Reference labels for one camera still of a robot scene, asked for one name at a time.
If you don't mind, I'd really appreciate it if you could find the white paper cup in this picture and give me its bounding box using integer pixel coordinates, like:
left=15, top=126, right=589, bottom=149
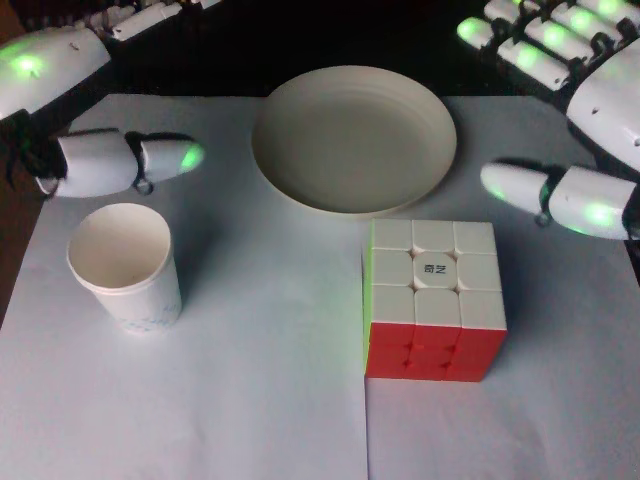
left=66, top=202, right=182, bottom=336

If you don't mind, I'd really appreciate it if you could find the Rubik's cube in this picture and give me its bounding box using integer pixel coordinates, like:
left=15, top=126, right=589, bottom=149
left=360, top=217, right=510, bottom=384

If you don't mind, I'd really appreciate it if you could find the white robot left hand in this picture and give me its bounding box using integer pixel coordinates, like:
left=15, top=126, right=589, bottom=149
left=0, top=0, right=222, bottom=200

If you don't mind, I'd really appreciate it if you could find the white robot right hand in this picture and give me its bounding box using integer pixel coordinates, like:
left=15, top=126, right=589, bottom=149
left=457, top=0, right=640, bottom=242

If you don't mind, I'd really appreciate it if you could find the round beige plate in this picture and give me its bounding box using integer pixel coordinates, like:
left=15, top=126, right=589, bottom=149
left=250, top=69, right=459, bottom=220

